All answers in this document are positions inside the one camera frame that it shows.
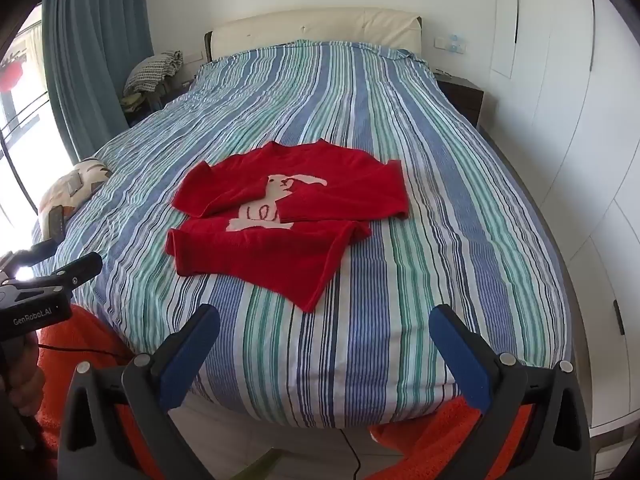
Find dark bedside table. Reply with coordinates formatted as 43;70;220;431
122;82;193;127
433;72;485;129

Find white wardrobe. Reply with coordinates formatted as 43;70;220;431
470;0;640;443

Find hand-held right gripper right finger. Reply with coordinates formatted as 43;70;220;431
428;304;593;480

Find person's left hand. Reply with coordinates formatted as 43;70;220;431
9;342;47;417

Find red sweater with animal print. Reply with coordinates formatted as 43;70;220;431
166;140;408;313

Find blue curtain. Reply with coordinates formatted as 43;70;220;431
41;0;155;161

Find patterned pillow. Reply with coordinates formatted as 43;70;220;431
37;157;112;221

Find dark flat device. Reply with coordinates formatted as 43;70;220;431
44;204;67;239

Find pile of checked clothes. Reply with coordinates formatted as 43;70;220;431
122;50;185;97

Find bed with striped cover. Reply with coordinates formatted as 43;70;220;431
31;39;574;431

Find cream pillow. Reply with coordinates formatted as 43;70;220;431
204;8;424;64

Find black cable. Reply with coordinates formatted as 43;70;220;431
339;427;364;480

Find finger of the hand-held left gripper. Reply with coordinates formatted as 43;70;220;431
31;252;104;293
10;237;60;264

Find white wall socket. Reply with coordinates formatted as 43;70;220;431
433;35;467;54

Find red hanging decoration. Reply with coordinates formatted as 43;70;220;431
0;57;27;94

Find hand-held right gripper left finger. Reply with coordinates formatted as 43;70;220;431
57;304;221;480

